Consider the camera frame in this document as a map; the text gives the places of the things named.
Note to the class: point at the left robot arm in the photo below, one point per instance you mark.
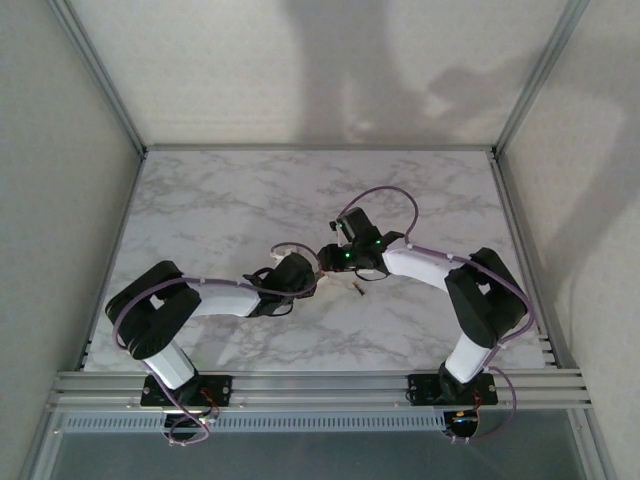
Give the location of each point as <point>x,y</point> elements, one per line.
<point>225,300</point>

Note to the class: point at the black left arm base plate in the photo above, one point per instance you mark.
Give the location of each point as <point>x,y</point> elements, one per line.
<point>220,390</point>

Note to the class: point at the aluminium frame beam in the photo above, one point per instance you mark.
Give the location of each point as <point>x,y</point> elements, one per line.
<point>320,148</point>

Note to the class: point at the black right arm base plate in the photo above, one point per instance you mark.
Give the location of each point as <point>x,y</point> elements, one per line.
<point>422,390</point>

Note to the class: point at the wide slotted aluminium rail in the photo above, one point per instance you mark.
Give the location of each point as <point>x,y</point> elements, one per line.
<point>320,387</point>

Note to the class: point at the aluminium side rail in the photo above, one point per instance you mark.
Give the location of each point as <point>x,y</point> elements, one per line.
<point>521,250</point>
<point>128,200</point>

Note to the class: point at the aluminium frame post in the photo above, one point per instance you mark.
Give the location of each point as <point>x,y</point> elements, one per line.
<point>592,445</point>
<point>95,75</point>
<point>540,75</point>
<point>44,445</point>

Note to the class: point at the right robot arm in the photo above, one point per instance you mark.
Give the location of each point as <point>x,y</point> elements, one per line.
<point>415,265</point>

